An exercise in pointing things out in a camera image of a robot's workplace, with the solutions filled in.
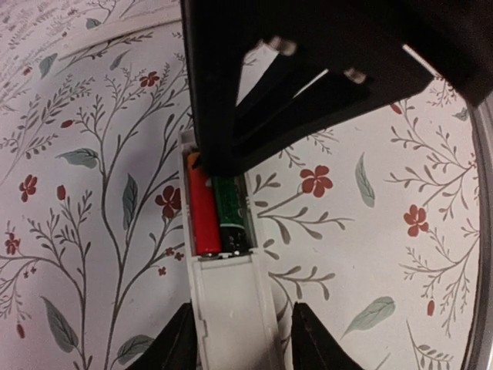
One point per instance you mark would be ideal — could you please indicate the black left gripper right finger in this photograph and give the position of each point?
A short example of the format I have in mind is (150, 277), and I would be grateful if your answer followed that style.
(313, 347)

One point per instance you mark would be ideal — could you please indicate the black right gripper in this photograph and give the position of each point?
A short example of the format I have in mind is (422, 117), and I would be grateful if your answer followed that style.
(453, 37)

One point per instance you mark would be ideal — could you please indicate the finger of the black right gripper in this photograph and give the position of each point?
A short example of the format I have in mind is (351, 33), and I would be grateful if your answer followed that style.
(326, 81)

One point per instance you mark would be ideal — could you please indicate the long white remote control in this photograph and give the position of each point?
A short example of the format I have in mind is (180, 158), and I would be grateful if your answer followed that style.
(235, 317)

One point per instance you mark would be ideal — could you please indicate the red battery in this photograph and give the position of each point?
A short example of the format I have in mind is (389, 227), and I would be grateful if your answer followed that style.
(203, 208)

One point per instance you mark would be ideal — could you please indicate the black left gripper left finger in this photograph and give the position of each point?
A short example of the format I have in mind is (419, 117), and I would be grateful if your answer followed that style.
(175, 347)

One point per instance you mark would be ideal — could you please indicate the floral patterned table mat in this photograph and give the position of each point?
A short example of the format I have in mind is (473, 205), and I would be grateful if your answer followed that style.
(374, 222)

